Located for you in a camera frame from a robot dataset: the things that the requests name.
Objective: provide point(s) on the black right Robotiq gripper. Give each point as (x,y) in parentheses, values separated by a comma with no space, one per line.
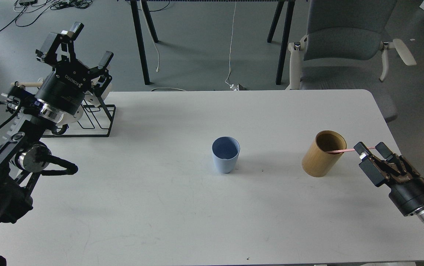
(405,182)

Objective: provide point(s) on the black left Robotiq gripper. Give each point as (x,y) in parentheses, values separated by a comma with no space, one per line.
(64,88)

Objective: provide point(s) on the pink chopstick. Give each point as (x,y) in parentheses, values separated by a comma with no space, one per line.
(342,151)

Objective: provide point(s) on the blue plastic cup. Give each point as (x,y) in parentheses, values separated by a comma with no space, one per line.
(225,152)

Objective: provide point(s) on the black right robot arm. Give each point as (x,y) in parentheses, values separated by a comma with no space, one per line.
(405,182)

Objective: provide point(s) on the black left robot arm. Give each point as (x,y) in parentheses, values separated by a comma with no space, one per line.
(24,158)

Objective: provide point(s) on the white mug rear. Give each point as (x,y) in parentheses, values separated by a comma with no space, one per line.
(93,100)

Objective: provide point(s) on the white mug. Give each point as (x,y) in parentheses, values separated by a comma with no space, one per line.
(93,100)
(68,118)

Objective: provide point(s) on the white mug front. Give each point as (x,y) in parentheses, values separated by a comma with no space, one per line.
(68,118)

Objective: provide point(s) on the bamboo cylinder holder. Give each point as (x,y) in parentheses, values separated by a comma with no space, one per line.
(322,155)

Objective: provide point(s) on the grey office chair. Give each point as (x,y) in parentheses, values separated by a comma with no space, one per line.
(346,29)

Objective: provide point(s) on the black wire mug rack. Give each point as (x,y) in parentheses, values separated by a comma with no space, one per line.
(95,122)

